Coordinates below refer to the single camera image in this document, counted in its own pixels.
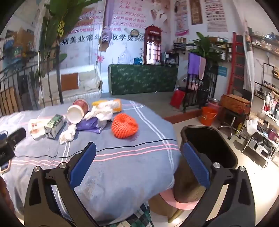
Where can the potted green plant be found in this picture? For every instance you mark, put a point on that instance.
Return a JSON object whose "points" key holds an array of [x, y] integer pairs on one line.
{"points": [[204, 47]]}

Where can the blue item on counter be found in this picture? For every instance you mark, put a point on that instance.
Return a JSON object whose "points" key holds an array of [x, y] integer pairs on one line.
{"points": [[138, 61]]}

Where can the brown wooden box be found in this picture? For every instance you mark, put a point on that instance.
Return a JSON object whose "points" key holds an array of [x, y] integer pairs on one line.
{"points": [[235, 103]]}

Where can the purple towel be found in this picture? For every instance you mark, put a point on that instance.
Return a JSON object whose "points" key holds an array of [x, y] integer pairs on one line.
{"points": [[194, 63]]}

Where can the white wicker swing sofa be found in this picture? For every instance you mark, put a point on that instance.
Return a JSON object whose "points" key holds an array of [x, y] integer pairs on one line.
{"points": [[72, 87]]}

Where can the green checked cloth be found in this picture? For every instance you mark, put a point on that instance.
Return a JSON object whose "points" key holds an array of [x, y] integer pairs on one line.
{"points": [[137, 218]]}

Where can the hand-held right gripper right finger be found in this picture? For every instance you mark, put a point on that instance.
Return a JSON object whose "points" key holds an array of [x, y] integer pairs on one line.
{"points": [[196, 165]]}

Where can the brown wall poster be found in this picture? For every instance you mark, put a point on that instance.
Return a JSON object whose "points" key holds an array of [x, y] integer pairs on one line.
{"points": [[196, 12]]}

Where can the small rack with bottles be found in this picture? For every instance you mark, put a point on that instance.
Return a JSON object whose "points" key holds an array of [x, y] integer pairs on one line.
{"points": [[180, 45]]}

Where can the orange cushion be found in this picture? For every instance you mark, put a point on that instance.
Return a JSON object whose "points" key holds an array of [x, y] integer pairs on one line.
{"points": [[69, 81]]}

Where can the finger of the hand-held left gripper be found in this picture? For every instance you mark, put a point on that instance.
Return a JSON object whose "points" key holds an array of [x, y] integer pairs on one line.
{"points": [[18, 134]]}

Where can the pink basin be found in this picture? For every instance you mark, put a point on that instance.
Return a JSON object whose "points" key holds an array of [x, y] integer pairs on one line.
{"points": [[214, 103]]}

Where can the blue striped bed sheet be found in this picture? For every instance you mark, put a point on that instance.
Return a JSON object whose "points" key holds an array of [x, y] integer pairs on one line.
{"points": [[122, 165]]}

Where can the white red-printed plastic bag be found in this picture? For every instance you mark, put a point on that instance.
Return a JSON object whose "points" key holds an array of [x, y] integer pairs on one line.
{"points": [[36, 129]]}

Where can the white chart wall poster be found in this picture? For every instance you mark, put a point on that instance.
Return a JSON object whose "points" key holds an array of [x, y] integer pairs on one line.
{"points": [[215, 15]]}

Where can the black metal rack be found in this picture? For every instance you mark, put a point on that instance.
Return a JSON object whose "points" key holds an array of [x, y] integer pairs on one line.
{"points": [[202, 91]]}

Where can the black trash bin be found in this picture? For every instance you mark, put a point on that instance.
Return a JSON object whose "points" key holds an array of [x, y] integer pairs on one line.
{"points": [[218, 150]]}

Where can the tall leafy plant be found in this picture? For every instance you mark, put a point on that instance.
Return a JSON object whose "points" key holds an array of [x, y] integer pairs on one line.
{"points": [[63, 21]]}

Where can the pink stool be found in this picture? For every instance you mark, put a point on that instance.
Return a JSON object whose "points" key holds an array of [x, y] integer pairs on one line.
{"points": [[172, 202]]}

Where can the wall shelf with products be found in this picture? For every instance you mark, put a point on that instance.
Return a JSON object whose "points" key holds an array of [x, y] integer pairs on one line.
{"points": [[266, 43]]}

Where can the white tissue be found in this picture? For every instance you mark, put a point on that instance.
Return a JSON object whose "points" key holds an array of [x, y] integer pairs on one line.
{"points": [[67, 135]]}

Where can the chrome swivel stool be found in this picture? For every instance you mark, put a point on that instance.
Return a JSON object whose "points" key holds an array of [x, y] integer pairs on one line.
{"points": [[231, 126]]}

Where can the pink towel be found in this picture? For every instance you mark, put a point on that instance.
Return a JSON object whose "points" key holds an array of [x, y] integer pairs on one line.
{"points": [[202, 67]]}

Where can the green patterned counter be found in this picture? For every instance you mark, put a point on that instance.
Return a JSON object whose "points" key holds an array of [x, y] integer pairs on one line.
{"points": [[141, 79]]}

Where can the white hanging cloth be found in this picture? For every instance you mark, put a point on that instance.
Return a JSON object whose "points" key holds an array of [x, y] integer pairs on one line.
{"points": [[248, 56]]}

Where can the purple plastic bag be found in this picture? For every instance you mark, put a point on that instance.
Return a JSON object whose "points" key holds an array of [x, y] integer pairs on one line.
{"points": [[89, 126]]}

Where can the black metal bed frame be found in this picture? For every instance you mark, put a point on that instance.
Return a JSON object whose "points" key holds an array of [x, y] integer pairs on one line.
{"points": [[24, 87]]}

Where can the pink wall poster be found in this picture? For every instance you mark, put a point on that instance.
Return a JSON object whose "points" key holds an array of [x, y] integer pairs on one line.
{"points": [[181, 18]]}

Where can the red ladder shelf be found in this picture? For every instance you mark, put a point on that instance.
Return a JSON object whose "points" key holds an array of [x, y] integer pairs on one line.
{"points": [[237, 63]]}

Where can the orange foam net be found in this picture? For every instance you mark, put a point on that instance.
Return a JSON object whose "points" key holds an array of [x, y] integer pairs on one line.
{"points": [[124, 126]]}

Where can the small black box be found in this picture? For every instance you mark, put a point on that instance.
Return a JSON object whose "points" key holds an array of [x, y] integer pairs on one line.
{"points": [[171, 59]]}

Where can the red telephone booth cabinet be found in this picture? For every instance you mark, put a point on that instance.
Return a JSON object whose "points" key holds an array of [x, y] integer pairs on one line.
{"points": [[152, 45]]}

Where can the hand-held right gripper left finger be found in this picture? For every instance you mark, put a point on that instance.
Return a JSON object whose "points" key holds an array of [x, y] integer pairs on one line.
{"points": [[84, 165]]}

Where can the green carton box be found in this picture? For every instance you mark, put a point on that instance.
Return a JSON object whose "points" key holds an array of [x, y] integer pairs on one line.
{"points": [[53, 127]]}

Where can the thin white plastic bag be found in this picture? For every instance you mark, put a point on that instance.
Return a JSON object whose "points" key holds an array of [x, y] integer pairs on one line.
{"points": [[101, 113]]}

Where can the red paper cup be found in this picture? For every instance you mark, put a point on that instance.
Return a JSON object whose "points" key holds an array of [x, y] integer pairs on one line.
{"points": [[75, 114]]}

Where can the orange bucket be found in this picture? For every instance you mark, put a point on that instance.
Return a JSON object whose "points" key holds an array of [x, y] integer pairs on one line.
{"points": [[207, 116]]}

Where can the red bin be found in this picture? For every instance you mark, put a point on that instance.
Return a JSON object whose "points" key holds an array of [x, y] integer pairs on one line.
{"points": [[177, 98]]}

